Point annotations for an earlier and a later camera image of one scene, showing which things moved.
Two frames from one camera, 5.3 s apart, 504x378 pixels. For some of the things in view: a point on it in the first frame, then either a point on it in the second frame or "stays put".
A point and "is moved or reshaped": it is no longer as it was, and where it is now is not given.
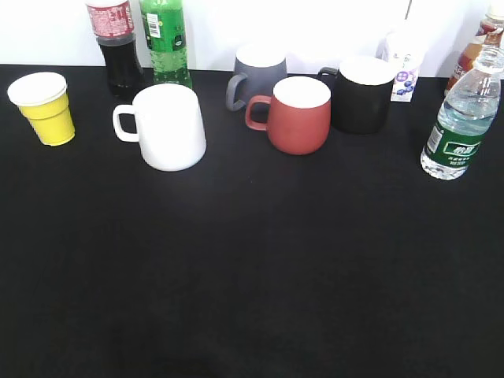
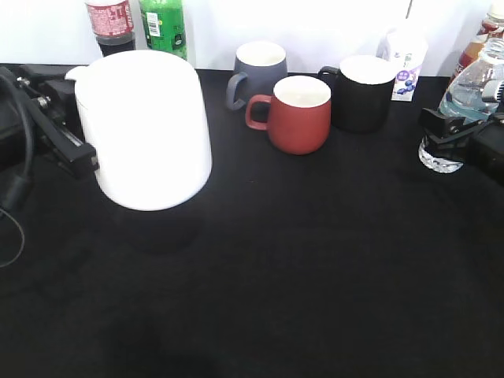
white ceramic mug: (169, 126) is moved or reshaped
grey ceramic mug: (261, 66) stays put
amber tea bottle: (492, 22) stays put
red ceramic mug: (299, 114) stays put
